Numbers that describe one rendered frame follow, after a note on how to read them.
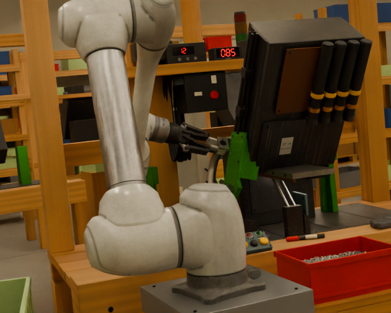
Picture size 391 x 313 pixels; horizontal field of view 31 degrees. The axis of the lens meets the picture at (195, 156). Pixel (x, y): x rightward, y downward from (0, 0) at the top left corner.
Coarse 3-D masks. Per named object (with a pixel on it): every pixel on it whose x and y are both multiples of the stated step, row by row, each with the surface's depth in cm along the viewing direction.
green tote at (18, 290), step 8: (8, 280) 194; (16, 280) 194; (24, 280) 195; (0, 288) 194; (8, 288) 194; (16, 288) 195; (24, 288) 183; (0, 296) 194; (8, 296) 194; (16, 296) 195; (24, 296) 176; (0, 304) 194; (8, 304) 195; (16, 304) 195; (24, 304) 169; (32, 304) 192; (0, 312) 194; (8, 312) 195; (16, 312) 195; (24, 312) 162; (32, 312) 192
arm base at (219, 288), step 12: (192, 276) 175; (204, 276) 173; (216, 276) 172; (228, 276) 173; (240, 276) 175; (252, 276) 184; (180, 288) 180; (192, 288) 176; (204, 288) 173; (216, 288) 172; (228, 288) 173; (240, 288) 174; (252, 288) 176; (264, 288) 177; (204, 300) 169; (216, 300) 169
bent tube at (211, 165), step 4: (220, 140) 256; (224, 140) 256; (220, 144) 254; (224, 144) 257; (220, 148) 253; (224, 148) 254; (228, 148) 254; (212, 156) 260; (216, 156) 259; (212, 160) 260; (216, 160) 260; (212, 164) 261; (216, 164) 261; (212, 168) 261; (216, 168) 262; (208, 172) 262; (212, 172) 261; (208, 176) 261; (212, 176) 260; (208, 180) 260; (212, 180) 259
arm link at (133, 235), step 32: (96, 0) 186; (128, 0) 189; (64, 32) 185; (96, 32) 183; (128, 32) 189; (96, 64) 183; (96, 96) 182; (128, 96) 183; (128, 128) 178; (128, 160) 175; (128, 192) 170; (96, 224) 168; (128, 224) 167; (160, 224) 169; (96, 256) 166; (128, 256) 166; (160, 256) 168
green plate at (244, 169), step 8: (232, 136) 255; (240, 136) 248; (232, 144) 254; (240, 144) 247; (232, 152) 253; (240, 152) 246; (232, 160) 252; (240, 160) 246; (248, 160) 248; (232, 168) 251; (240, 168) 246; (248, 168) 248; (256, 168) 249; (232, 176) 250; (240, 176) 247; (248, 176) 248; (256, 176) 250; (232, 184) 249
